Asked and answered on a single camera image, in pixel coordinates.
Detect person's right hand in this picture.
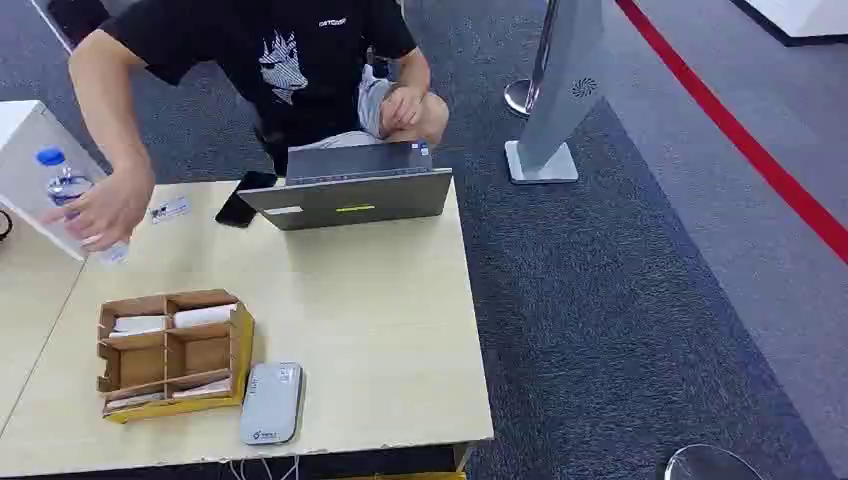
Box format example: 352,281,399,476
40,162,157,253

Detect person's left hand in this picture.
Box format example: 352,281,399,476
379,86,427,134

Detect clear water bottle blue cap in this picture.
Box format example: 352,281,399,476
35,146,131,266

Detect small white printed card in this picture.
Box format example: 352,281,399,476
148,195,193,225

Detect person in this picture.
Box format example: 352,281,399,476
40,0,450,253

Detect grey laptop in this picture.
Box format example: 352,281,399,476
236,140,454,232

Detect white card stack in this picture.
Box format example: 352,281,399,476
172,303,238,331
109,315,168,339

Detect black phone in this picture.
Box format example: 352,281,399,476
214,170,280,229

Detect wooden compartment card box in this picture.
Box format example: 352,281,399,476
96,288,256,425

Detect grey kiosk stand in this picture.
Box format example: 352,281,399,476
504,0,605,185

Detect pale card stack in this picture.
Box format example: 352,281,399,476
172,377,233,400
105,392,166,411

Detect yellow board under desk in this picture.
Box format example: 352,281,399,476
324,470,468,480

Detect chrome stanchion base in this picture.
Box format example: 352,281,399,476
664,444,767,480

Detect white cables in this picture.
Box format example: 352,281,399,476
228,455,301,480

